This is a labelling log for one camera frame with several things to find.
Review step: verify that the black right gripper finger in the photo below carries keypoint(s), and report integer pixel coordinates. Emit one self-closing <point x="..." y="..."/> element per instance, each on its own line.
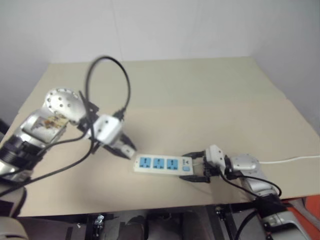
<point x="195" y="178"/>
<point x="193" y="154"/>

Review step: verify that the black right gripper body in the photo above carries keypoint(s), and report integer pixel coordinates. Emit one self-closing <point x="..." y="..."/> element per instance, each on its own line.
<point x="209" y="168"/>

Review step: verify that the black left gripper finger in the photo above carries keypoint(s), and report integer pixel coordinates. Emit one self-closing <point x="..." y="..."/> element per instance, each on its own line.
<point x="130" y="143"/>
<point x="113" y="150"/>

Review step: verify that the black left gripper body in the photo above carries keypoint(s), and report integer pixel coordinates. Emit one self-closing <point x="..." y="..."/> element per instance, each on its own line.
<point x="117" y="143"/>

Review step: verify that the white charger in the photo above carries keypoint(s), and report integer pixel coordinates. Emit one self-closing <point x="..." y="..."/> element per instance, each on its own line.
<point x="127" y="150"/>

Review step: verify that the white power strip blue sockets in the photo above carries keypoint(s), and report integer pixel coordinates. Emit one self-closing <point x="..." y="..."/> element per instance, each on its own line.
<point x="162" y="165"/>

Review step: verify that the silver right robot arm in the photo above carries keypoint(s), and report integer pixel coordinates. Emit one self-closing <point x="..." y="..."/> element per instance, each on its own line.
<point x="257" y="180"/>

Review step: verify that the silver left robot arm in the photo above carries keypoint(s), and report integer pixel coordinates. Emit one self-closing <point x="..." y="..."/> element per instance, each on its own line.
<point x="58" y="105"/>

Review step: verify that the silver metal clamp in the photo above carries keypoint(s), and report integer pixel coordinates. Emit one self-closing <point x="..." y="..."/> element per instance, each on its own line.
<point x="98" y="220"/>

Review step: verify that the dark rounded shape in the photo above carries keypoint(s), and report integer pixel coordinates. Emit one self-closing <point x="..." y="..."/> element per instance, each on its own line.
<point x="136" y="226"/>

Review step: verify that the orange object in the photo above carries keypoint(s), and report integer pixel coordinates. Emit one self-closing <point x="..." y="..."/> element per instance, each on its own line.
<point x="313" y="210"/>

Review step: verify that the grey robot body shell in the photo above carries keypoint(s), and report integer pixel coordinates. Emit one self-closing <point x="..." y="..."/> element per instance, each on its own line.
<point x="11" y="225"/>

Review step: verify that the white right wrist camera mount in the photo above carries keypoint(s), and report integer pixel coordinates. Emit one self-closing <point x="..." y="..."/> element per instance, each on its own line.
<point x="215" y="156"/>

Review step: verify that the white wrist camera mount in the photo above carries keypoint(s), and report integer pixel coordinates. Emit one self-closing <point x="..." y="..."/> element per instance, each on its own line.
<point x="215" y="156"/>
<point x="107" y="128"/>

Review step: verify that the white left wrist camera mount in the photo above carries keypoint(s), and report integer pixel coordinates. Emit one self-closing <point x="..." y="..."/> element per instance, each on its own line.
<point x="107" y="128"/>

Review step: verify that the black table frame leg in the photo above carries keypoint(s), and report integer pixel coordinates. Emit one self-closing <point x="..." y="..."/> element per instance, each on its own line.
<point x="225" y="220"/>

